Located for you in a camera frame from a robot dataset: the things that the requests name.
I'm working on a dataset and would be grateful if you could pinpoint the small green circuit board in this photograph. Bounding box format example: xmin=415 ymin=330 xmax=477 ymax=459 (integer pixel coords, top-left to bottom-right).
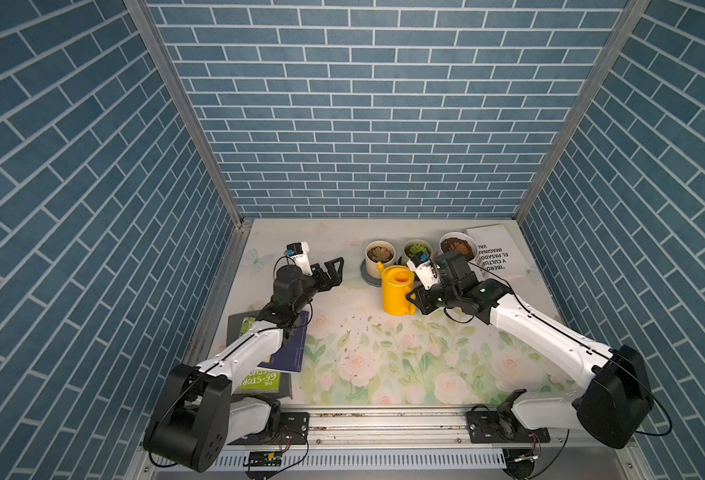
xmin=244 ymin=451 xmax=284 ymax=470

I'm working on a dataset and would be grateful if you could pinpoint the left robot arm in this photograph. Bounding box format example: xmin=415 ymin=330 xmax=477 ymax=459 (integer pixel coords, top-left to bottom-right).
xmin=142 ymin=257 xmax=344 ymax=472

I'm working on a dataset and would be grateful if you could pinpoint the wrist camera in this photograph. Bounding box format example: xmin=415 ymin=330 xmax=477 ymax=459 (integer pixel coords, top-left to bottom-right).
xmin=284 ymin=241 xmax=312 ymax=276
xmin=406 ymin=252 xmax=440 ymax=290

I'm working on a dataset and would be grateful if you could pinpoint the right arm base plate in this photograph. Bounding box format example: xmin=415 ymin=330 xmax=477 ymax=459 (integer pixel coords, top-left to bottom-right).
xmin=466 ymin=409 xmax=551 ymax=444

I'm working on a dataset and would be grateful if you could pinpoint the green pot with succulent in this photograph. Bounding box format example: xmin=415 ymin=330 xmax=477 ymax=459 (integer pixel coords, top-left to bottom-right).
xmin=400 ymin=239 xmax=433 ymax=265

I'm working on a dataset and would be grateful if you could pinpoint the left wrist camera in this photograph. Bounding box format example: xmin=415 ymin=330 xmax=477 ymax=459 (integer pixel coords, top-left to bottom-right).
xmin=284 ymin=241 xmax=312 ymax=276

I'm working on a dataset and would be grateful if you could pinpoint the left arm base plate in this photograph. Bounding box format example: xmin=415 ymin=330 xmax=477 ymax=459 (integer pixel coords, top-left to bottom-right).
xmin=232 ymin=412 xmax=310 ymax=447

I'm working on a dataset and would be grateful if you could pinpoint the cream pot with succulent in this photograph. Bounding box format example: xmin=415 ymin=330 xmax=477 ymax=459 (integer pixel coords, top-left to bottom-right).
xmin=364 ymin=240 xmax=396 ymax=280

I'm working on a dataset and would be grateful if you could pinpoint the dark grey saucer left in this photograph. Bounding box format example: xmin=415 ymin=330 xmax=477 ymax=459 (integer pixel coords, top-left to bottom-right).
xmin=360 ymin=261 xmax=381 ymax=288

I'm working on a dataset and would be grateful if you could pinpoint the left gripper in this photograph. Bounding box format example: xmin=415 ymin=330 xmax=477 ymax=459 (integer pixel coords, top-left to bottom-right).
xmin=288 ymin=257 xmax=344 ymax=316

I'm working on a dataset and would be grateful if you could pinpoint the white pot with red succulent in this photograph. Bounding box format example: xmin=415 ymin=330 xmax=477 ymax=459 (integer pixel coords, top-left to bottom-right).
xmin=439 ymin=231 xmax=478 ymax=261

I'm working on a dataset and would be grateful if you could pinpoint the dark blue book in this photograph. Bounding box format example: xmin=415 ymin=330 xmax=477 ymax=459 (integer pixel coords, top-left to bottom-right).
xmin=260 ymin=310 xmax=310 ymax=373

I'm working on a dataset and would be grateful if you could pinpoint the green cover book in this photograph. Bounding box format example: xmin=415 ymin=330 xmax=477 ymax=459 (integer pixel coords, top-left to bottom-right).
xmin=226 ymin=311 xmax=292 ymax=399

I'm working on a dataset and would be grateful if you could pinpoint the white book black text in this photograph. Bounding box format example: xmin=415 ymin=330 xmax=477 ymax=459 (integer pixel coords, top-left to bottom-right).
xmin=466 ymin=224 xmax=529 ymax=280

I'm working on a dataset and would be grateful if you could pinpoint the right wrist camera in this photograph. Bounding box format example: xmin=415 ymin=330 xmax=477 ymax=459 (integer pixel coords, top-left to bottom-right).
xmin=406 ymin=252 xmax=440 ymax=290

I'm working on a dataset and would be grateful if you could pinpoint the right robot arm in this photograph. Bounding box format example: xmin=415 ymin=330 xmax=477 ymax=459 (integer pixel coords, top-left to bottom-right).
xmin=405 ymin=251 xmax=658 ymax=449

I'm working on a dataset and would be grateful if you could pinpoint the yellow plastic watering can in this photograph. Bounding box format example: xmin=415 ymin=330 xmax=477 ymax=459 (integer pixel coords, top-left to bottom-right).
xmin=377 ymin=262 xmax=416 ymax=316

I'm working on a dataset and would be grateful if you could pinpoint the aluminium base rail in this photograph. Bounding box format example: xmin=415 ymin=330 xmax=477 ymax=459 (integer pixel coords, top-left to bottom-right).
xmin=123 ymin=405 xmax=653 ymax=480

